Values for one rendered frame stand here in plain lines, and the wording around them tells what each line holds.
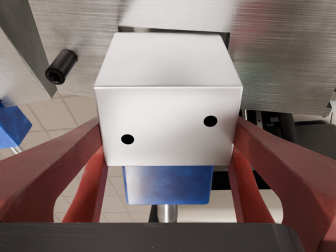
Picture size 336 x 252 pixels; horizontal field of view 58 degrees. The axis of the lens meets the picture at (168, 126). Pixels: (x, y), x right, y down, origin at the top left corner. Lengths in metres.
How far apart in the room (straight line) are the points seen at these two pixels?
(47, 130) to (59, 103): 0.23
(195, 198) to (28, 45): 0.16
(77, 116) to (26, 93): 1.29
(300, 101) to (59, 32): 0.13
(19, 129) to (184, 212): 0.27
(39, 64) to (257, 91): 0.16
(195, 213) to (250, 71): 0.33
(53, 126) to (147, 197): 1.52
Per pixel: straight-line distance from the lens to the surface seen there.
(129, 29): 0.18
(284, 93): 0.17
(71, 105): 1.51
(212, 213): 0.46
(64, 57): 0.17
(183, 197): 0.16
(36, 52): 0.25
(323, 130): 0.99
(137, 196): 0.15
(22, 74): 0.25
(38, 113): 1.64
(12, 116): 0.29
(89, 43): 0.16
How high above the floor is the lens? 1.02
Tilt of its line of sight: 45 degrees down
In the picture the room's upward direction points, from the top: 168 degrees counter-clockwise
